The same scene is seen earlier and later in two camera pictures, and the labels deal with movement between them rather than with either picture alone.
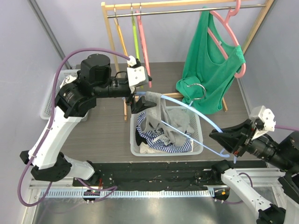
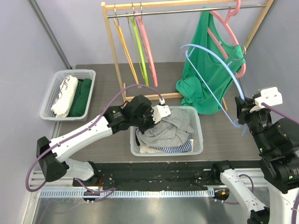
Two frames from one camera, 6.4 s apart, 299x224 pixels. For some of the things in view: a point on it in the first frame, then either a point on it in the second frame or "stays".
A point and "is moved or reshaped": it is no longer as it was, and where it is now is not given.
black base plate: x=150 y=175 stays
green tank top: x=212 y=63 stays
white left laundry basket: x=47 y=104 stays
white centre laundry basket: x=195 y=121 stays
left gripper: x=142 y=104 to x=143 y=129
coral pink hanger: x=142 y=35 is moved or reshaped
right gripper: x=246 y=136 to x=244 y=112
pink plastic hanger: x=226 y=22 stays
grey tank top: x=177 y=118 is moved or reshaped
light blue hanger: x=220 y=152 to x=236 y=122
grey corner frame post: x=49 y=30 stays
